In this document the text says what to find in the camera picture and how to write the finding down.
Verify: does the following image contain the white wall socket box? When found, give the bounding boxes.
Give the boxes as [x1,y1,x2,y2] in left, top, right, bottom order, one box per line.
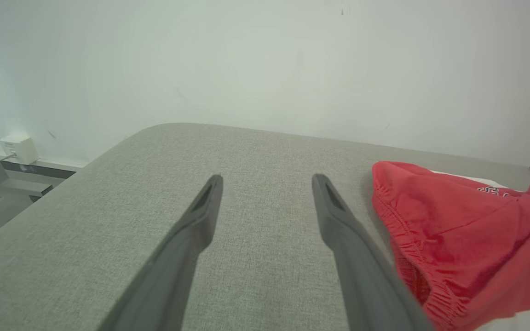
[0,133,40,165]

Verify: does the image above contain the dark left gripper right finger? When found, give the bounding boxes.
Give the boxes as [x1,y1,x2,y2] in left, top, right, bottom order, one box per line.
[311,173,433,331]

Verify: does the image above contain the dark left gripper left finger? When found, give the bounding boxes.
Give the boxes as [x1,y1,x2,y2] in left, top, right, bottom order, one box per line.
[97,174,224,331]

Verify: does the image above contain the dark baseboard strip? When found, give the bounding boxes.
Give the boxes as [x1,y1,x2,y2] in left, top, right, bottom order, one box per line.
[0,161,77,180]

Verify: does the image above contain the red shorts with white stripe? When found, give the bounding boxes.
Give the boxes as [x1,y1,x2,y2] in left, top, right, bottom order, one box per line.
[371,160,530,331]

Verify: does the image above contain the white baseboard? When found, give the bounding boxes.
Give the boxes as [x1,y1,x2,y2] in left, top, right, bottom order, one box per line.
[0,155,88,173]

